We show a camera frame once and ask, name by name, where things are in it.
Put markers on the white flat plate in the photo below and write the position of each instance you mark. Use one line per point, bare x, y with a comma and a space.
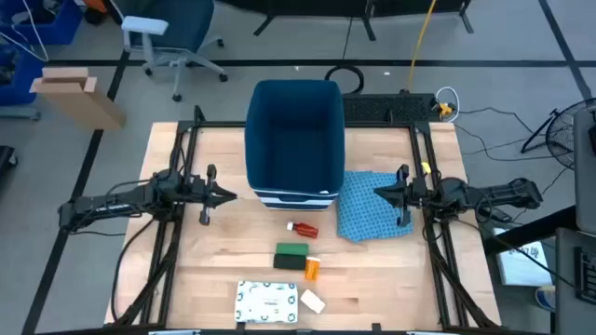
174, 332
426, 333

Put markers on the orange pill bottle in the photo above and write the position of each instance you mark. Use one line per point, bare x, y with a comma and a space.
312, 271

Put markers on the orange object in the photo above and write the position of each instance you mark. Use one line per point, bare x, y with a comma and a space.
98, 5

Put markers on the white plastic bottle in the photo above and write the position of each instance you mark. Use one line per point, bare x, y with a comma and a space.
312, 301

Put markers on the red bottle with white cap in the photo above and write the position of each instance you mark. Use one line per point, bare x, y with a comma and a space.
307, 230

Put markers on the brown cardboard box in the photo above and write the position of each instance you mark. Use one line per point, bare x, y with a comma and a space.
79, 100

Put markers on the dark grey monitor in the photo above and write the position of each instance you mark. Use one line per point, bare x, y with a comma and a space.
584, 186

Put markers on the bright green box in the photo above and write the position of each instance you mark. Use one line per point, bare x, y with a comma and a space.
292, 249

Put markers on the black perforated control box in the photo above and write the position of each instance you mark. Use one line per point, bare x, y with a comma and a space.
386, 109

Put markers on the blue storage bin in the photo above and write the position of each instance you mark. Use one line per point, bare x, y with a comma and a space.
60, 28
18, 79

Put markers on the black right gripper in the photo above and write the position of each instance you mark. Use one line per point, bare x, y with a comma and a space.
416, 193

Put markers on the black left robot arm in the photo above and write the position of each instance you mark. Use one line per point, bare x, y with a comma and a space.
116, 202

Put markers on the blue patterned cloth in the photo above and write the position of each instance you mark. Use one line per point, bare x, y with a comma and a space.
363, 209

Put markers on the navy white striped fabric basket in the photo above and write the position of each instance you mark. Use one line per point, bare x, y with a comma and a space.
293, 139

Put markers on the white printed mailer package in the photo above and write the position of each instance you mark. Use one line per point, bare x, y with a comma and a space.
265, 302

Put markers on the dark green box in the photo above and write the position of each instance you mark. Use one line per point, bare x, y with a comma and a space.
289, 262

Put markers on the black table with legs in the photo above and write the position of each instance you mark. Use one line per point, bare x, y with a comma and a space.
370, 23

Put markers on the dark office chair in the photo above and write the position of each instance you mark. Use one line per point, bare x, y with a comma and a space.
186, 18

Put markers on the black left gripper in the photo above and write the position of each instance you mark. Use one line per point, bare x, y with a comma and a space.
195, 193

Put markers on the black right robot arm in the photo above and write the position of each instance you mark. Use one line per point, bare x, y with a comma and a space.
493, 193

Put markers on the black floor fan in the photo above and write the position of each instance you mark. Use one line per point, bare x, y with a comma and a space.
565, 135

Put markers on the small yellow tag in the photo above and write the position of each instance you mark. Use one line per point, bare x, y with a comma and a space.
426, 167

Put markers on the black metal rig frame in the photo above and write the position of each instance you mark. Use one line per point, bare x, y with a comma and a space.
219, 124

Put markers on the yellow plug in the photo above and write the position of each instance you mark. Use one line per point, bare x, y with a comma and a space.
445, 110

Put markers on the black desk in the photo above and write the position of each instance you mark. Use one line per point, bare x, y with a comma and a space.
572, 279

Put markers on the blue grey floor object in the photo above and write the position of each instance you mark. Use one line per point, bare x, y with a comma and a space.
545, 298

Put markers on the white printed box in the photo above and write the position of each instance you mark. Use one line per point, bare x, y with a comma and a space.
521, 265

